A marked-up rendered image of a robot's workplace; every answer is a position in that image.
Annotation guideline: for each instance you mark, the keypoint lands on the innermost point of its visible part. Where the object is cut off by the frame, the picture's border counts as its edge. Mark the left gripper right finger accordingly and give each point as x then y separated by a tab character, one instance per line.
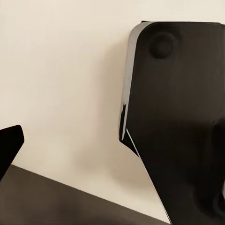
218	139

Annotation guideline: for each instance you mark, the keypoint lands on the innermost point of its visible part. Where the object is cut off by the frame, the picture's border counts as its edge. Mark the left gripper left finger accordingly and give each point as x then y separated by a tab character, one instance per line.
11	141

